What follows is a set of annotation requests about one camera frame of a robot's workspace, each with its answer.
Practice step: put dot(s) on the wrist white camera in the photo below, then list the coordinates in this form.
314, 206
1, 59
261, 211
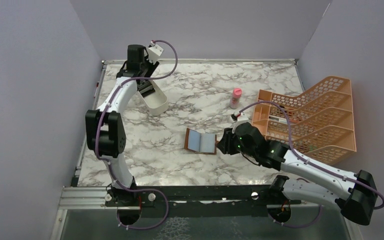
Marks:
154, 52
240, 118

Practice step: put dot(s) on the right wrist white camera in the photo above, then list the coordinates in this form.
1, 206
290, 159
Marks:
240, 118

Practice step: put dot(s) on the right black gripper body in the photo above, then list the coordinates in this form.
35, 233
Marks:
248, 151

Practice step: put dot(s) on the brown leather card holder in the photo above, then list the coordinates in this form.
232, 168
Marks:
200, 143

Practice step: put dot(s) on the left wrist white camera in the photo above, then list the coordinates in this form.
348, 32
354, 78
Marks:
154, 52

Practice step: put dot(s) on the aluminium table frame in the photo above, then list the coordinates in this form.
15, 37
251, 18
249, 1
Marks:
198, 98

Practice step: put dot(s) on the pink small bottle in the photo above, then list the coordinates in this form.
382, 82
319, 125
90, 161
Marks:
235, 97

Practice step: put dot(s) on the orange plastic file organizer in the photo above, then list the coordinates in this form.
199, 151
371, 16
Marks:
322, 119

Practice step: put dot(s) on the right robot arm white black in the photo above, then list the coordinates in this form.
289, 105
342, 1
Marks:
354, 194

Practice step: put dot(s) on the stack of credit cards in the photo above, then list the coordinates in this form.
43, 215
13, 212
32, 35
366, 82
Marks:
145, 88

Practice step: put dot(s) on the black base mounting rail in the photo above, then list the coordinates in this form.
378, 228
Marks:
201, 201

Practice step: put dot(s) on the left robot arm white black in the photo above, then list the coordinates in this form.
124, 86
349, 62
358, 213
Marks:
105, 132

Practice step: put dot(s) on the white oblong plastic tray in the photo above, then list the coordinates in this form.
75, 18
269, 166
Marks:
156, 103

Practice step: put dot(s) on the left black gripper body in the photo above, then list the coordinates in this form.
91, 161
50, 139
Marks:
147, 66

